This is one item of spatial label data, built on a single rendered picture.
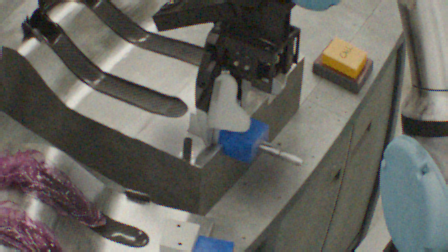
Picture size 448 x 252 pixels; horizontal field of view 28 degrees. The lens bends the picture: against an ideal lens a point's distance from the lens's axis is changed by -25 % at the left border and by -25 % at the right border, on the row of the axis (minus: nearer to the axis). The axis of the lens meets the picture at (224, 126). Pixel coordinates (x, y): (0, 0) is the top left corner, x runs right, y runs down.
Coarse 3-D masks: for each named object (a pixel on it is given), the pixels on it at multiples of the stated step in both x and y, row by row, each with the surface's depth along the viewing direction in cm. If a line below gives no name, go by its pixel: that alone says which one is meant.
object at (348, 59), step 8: (336, 40) 158; (328, 48) 156; (336, 48) 156; (344, 48) 157; (352, 48) 157; (328, 56) 155; (336, 56) 155; (344, 56) 155; (352, 56) 155; (360, 56) 156; (328, 64) 156; (336, 64) 155; (344, 64) 154; (352, 64) 154; (360, 64) 155; (344, 72) 155; (352, 72) 154
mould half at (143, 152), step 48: (144, 0) 151; (0, 48) 148; (48, 48) 137; (96, 48) 142; (0, 96) 143; (48, 96) 135; (96, 96) 136; (192, 96) 136; (288, 96) 144; (96, 144) 134; (144, 144) 129; (192, 144) 129; (144, 192) 134; (192, 192) 129
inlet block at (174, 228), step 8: (168, 224) 120; (176, 224) 120; (184, 224) 120; (192, 224) 120; (168, 232) 119; (176, 232) 119; (184, 232) 119; (192, 232) 119; (168, 240) 118; (176, 240) 118; (184, 240) 118; (192, 240) 118; (200, 240) 120; (208, 240) 120; (216, 240) 120; (224, 240) 120; (160, 248) 117; (168, 248) 117; (176, 248) 117; (184, 248) 117; (192, 248) 117; (200, 248) 119; (208, 248) 119; (216, 248) 119; (224, 248) 119; (232, 248) 120
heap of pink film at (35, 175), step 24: (0, 168) 120; (24, 168) 118; (48, 168) 120; (24, 192) 117; (48, 192) 118; (72, 192) 119; (0, 216) 112; (24, 216) 111; (72, 216) 119; (96, 216) 121; (24, 240) 109; (48, 240) 111
